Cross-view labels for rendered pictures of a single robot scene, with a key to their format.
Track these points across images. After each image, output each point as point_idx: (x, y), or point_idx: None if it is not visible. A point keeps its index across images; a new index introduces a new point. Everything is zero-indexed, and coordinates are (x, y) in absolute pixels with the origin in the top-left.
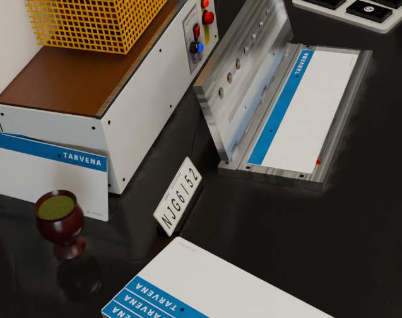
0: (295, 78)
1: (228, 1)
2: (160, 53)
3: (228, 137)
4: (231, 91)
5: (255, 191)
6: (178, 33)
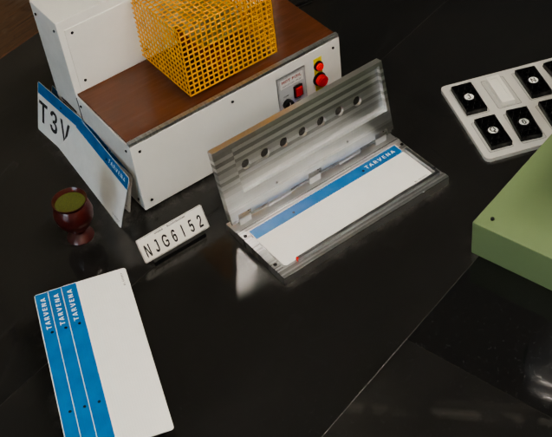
0: (360, 172)
1: (392, 61)
2: (232, 104)
3: (238, 204)
4: (263, 164)
5: (238, 258)
6: (268, 88)
